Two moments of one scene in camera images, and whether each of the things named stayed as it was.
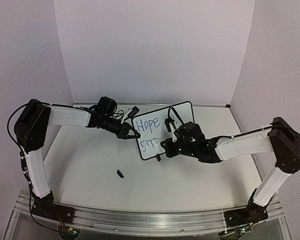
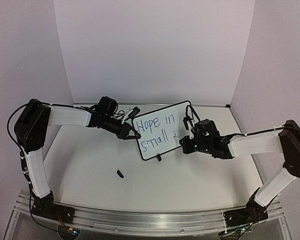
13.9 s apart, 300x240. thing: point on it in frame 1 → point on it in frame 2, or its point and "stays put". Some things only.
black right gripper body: [171, 147] → [188, 145]
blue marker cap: [118, 172] stays put
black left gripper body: [121, 133] stays put
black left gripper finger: [135, 131] stays put
